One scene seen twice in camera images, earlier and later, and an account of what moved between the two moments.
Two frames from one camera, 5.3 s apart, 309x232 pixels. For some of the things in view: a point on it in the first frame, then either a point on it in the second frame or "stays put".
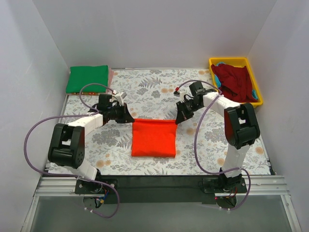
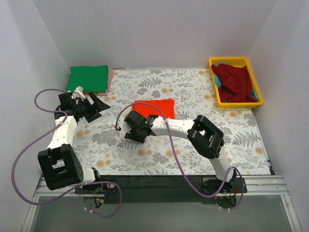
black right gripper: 185,111 to 131,127
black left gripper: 123,113 to 91,109
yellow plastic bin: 238,62 stays put
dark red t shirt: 235,83 stays put
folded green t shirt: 79,76 stays put
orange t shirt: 154,137 to 166,106
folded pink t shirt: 110,78 stays put
